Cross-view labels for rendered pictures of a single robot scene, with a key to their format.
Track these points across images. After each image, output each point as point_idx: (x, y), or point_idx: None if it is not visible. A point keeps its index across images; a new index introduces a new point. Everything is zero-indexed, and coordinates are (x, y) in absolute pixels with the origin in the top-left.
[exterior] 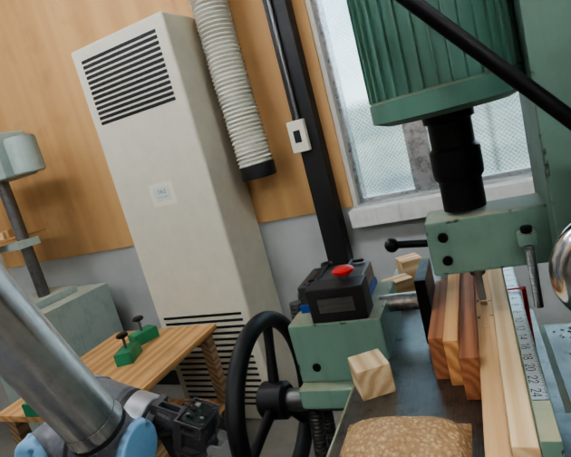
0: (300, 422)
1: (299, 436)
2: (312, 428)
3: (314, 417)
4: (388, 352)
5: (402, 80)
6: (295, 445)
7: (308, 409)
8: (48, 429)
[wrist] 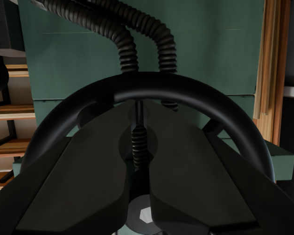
0: (216, 120)
1: (193, 108)
2: (132, 149)
3: (133, 158)
4: None
5: None
6: (185, 99)
7: (135, 169)
8: None
